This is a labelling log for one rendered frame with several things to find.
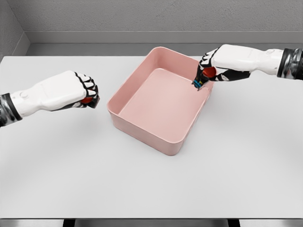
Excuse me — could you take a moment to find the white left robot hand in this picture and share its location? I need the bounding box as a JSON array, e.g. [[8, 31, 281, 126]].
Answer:
[[38, 70, 101, 112]]

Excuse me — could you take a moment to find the pink rectangular basket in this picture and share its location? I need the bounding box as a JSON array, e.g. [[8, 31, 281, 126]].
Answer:
[[107, 46, 215, 157]]

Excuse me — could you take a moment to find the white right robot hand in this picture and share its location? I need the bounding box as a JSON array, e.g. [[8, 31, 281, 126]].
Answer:
[[195, 44, 258, 91]]

